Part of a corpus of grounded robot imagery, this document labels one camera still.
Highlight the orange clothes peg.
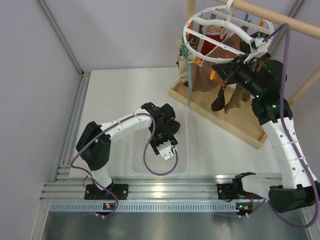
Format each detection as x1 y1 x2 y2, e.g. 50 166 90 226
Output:
209 70 218 80

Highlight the dark brown sock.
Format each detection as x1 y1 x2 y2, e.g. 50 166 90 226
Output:
211 85 227 112
165 119 181 135

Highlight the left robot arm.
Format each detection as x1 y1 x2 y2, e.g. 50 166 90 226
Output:
74 102 181 200

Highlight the tan hanging sock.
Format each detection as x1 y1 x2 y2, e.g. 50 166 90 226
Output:
224 83 251 114

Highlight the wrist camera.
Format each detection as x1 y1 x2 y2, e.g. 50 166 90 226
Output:
244 37 268 63
157 140 174 161

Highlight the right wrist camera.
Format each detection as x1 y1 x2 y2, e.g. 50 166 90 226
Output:
244 37 268 63

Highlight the brown hanging cloth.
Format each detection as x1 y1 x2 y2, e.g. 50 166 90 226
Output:
191 34 242 92

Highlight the wooden drying rack frame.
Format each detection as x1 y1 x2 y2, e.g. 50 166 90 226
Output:
168 0 320 149

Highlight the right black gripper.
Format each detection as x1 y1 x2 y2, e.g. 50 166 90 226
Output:
212 54 264 98

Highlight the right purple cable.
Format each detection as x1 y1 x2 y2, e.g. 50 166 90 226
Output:
259 23 320 230

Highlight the red santa sock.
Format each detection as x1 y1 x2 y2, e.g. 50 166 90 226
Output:
199 26 227 57

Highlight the white plastic basket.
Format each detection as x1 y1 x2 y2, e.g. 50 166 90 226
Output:
127 108 190 177

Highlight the aluminium mounting rail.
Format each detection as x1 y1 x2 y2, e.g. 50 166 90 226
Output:
39 174 283 213

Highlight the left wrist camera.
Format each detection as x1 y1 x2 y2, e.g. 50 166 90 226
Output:
157 140 174 161

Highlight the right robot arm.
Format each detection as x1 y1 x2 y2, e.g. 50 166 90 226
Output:
212 56 320 213

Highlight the white round clip hanger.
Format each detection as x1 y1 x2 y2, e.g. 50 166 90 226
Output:
182 0 275 64

